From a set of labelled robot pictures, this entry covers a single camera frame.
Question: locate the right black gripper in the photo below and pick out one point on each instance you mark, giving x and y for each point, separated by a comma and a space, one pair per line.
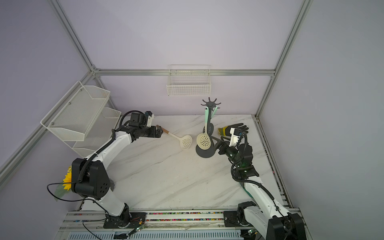
226, 145

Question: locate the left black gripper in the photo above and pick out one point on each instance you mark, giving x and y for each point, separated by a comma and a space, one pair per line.
158, 133

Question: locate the dark grey utensil rack stand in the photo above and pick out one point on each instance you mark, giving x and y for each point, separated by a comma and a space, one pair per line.
213, 106

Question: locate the cream skimmer mint handle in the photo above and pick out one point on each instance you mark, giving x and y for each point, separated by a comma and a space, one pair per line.
203, 139

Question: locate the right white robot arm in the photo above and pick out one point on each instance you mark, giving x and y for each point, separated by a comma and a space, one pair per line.
270, 218

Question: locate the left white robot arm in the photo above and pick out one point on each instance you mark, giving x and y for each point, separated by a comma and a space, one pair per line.
89, 175

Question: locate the white mesh two-tier shelf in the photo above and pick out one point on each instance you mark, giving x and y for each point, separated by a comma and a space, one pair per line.
82, 119

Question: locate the yellow artificial sunflower bouquet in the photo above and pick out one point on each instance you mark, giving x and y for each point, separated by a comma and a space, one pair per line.
65, 187

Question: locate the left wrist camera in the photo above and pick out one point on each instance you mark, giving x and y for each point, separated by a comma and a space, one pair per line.
139, 119

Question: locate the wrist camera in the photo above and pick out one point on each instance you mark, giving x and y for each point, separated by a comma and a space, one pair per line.
139, 119
236, 135

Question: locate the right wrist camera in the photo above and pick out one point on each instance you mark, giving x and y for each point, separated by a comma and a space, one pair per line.
236, 135

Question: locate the white skimmer wooden handle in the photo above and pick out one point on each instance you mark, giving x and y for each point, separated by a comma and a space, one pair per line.
185, 141

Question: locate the white wire wall basket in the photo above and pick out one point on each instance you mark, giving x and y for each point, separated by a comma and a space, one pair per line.
189, 86

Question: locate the aluminium frame rail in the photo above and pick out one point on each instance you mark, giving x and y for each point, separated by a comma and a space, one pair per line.
183, 72

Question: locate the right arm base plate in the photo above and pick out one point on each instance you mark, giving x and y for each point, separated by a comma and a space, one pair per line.
235, 219

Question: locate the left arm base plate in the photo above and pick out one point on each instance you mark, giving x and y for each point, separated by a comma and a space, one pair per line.
133, 221

